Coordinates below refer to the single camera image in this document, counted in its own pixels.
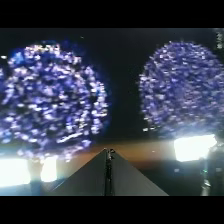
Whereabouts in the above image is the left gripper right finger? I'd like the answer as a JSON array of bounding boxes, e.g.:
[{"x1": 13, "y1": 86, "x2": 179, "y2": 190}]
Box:
[{"x1": 108, "y1": 149, "x2": 170, "y2": 197}]

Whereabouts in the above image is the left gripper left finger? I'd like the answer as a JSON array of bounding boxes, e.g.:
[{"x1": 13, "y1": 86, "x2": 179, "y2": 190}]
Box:
[{"x1": 52, "y1": 148, "x2": 109, "y2": 197}]

